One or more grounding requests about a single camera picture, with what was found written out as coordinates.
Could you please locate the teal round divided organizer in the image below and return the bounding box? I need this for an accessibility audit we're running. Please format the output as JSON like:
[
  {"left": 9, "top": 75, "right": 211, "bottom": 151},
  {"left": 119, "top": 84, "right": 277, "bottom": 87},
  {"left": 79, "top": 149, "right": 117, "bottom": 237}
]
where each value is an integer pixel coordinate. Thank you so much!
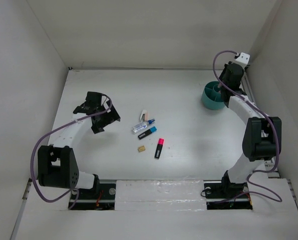
[{"left": 201, "top": 81, "right": 225, "bottom": 110}]

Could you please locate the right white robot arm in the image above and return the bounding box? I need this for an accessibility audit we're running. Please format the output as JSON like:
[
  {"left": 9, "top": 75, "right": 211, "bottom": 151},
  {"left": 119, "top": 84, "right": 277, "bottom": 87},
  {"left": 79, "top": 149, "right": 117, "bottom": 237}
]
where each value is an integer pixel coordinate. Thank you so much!
[{"left": 219, "top": 61, "right": 282, "bottom": 199}]

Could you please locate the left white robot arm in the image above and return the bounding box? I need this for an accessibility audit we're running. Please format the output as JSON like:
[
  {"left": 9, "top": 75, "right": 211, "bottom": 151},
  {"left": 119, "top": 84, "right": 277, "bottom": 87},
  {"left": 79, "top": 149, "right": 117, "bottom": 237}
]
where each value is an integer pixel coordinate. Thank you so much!
[{"left": 37, "top": 91, "right": 121, "bottom": 198}]

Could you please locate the clear blue-capped glue bottle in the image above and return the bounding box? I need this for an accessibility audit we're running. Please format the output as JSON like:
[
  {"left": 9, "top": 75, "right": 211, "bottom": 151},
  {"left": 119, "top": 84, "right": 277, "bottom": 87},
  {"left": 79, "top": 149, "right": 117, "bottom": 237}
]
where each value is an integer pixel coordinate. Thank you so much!
[{"left": 132, "top": 118, "right": 155, "bottom": 134}]

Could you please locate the small tan eraser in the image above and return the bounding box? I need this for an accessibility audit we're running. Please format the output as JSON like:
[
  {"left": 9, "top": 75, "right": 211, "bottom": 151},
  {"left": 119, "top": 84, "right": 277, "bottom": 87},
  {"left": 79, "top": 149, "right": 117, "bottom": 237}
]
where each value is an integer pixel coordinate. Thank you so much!
[{"left": 138, "top": 146, "right": 145, "bottom": 152}]

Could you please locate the blue black highlighter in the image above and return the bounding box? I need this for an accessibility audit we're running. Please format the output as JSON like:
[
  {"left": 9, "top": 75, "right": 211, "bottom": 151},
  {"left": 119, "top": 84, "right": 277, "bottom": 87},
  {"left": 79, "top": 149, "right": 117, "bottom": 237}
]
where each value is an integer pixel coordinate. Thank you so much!
[{"left": 138, "top": 126, "right": 157, "bottom": 140}]

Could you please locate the pink black highlighter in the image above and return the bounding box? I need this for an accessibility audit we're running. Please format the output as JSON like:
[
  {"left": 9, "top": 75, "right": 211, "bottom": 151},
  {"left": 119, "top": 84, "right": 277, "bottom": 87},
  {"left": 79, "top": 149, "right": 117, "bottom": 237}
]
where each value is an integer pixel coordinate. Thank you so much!
[{"left": 154, "top": 138, "right": 164, "bottom": 159}]

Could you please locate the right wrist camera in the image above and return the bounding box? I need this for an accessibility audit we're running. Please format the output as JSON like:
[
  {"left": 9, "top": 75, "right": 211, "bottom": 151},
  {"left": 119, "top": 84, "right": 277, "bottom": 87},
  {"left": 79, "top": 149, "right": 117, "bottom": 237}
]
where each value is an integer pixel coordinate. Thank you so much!
[{"left": 234, "top": 52, "right": 250, "bottom": 69}]

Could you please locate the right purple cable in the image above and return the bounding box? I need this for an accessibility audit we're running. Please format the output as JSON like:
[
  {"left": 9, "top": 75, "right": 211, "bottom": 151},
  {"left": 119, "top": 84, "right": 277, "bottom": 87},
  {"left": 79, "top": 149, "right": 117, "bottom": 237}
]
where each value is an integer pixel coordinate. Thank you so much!
[{"left": 212, "top": 50, "right": 282, "bottom": 204}]

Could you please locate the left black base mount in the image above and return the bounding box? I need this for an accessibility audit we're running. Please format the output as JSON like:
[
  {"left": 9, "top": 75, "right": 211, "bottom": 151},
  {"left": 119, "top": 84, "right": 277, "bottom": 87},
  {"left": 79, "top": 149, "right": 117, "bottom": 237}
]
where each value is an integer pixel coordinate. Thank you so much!
[{"left": 68, "top": 181, "right": 116, "bottom": 211}]

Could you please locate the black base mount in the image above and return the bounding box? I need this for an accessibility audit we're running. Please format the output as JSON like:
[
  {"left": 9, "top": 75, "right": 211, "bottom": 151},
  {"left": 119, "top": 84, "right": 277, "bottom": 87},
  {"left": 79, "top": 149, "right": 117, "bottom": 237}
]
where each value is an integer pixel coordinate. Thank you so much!
[
  {"left": 200, "top": 180, "right": 253, "bottom": 210},
  {"left": 68, "top": 181, "right": 116, "bottom": 211}
]

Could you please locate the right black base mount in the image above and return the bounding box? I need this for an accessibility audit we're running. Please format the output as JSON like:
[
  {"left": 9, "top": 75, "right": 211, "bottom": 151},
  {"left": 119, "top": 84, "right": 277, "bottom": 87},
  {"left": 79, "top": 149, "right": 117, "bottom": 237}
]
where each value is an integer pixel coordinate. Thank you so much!
[{"left": 200, "top": 180, "right": 253, "bottom": 210}]

